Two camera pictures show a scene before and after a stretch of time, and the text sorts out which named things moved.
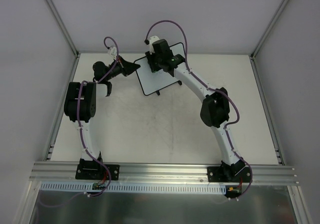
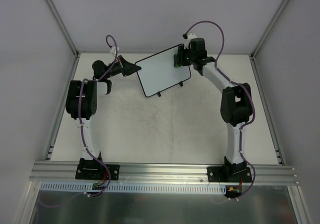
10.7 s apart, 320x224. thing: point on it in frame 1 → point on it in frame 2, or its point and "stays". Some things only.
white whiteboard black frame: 151,82 stays
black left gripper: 122,66 stays
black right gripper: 151,62 → 180,56
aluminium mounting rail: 62,172 stays
